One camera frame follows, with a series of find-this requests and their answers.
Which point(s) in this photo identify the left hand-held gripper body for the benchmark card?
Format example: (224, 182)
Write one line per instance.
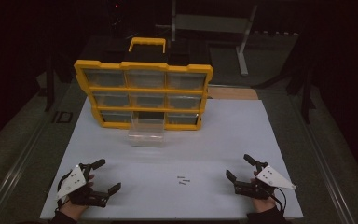
(74, 182)

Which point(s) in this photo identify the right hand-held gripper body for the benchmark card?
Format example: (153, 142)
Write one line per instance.
(273, 180)

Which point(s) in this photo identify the clear plastic drawer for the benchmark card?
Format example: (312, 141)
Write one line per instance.
(146, 132)

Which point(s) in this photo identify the yellow black organizer cabinet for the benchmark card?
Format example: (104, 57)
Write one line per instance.
(146, 90)

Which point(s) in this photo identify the person's right hand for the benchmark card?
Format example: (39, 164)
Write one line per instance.
(262, 205)

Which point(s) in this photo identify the person's left hand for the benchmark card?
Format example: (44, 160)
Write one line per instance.
(73, 210)

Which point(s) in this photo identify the wooden board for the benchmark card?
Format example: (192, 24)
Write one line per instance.
(231, 93)

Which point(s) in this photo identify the grid of clear cabinet drawers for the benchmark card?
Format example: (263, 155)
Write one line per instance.
(146, 98)

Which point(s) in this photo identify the black stand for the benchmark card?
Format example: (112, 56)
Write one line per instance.
(304, 90)
(49, 84)

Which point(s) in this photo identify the metal floor rail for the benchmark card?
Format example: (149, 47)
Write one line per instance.
(9, 177)
(326, 161)

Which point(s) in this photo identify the grey metal stand frame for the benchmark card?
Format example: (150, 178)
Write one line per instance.
(211, 23)

